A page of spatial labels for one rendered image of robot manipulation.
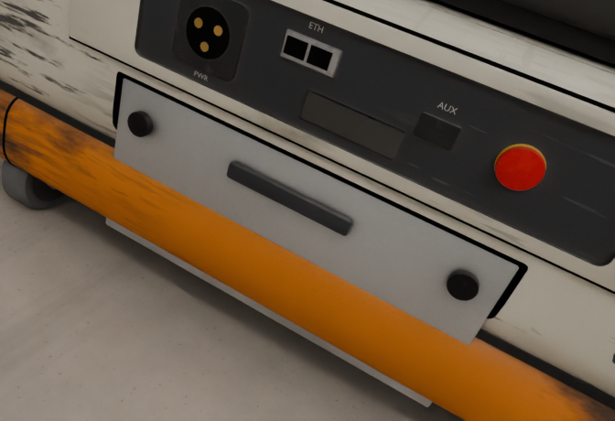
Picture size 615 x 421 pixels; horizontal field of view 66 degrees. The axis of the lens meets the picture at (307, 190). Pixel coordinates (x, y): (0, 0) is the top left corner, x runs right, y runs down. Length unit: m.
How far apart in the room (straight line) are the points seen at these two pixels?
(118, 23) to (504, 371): 0.32
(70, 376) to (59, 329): 0.04
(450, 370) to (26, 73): 0.36
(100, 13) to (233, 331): 0.26
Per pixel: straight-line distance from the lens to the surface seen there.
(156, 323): 0.41
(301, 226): 0.31
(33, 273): 0.45
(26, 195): 0.49
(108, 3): 0.35
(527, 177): 0.26
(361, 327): 0.32
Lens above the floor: 0.30
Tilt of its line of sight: 28 degrees down
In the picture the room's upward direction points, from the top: 19 degrees clockwise
